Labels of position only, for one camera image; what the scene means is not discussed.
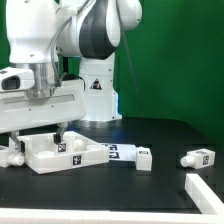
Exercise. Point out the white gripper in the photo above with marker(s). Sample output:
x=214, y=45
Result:
x=17, y=112

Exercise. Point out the white square table top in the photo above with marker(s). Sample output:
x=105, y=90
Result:
x=92, y=153

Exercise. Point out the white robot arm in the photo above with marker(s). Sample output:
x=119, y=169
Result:
x=33, y=92

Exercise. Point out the white sheet with tags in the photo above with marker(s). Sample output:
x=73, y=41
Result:
x=121, y=152

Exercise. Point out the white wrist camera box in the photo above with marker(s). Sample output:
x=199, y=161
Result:
x=16, y=79

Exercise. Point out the white L-shaped obstacle wall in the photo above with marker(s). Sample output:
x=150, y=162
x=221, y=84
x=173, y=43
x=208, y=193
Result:
x=210, y=206

